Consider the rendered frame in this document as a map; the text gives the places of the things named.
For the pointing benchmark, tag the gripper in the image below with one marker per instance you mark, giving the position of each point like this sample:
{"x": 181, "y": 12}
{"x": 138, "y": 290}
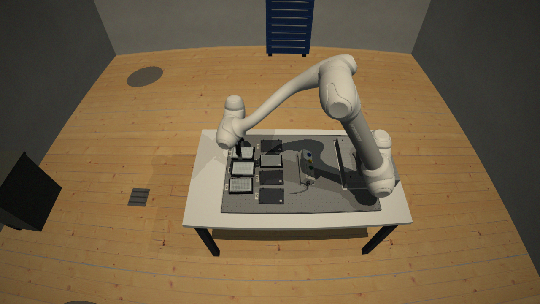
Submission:
{"x": 238, "y": 148}

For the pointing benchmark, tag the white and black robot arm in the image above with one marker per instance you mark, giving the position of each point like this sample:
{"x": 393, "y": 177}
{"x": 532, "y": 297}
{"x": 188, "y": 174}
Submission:
{"x": 340, "y": 101}

